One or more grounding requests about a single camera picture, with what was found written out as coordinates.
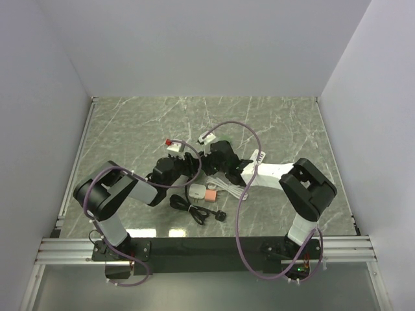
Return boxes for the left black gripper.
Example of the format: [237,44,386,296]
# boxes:
[164,152,200,190]

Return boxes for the green power strip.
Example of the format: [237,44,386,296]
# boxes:
[223,137,233,144]

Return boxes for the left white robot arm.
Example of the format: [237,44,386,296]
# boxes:
[73,152,202,260]

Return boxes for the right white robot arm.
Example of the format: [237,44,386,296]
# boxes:
[198,137,337,259]

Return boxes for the white square charger plug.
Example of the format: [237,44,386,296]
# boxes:
[188,183,207,200]

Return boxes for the white USB power strip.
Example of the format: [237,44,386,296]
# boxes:
[250,149,266,164]

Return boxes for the pink square adapter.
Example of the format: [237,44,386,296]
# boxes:
[204,189,219,203]

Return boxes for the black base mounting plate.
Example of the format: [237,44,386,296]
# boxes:
[91,235,320,281]

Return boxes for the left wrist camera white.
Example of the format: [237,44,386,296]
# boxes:
[165,139,185,159]

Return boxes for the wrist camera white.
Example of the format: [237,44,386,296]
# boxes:
[165,139,185,159]
[197,132,217,146]

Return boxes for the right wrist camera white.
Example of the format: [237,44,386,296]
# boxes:
[197,132,217,146]

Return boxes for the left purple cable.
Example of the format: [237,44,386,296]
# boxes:
[82,139,203,288]

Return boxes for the purple cable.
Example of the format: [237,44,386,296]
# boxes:
[82,139,203,288]
[202,120,323,281]

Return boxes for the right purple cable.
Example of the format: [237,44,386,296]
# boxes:
[202,120,323,281]

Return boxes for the white coiled cable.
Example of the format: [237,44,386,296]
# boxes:
[206,176,250,201]

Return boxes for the black power cord with plug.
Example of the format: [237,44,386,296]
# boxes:
[169,181,227,226]

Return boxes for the aluminium frame rail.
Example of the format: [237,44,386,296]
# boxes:
[34,236,377,265]

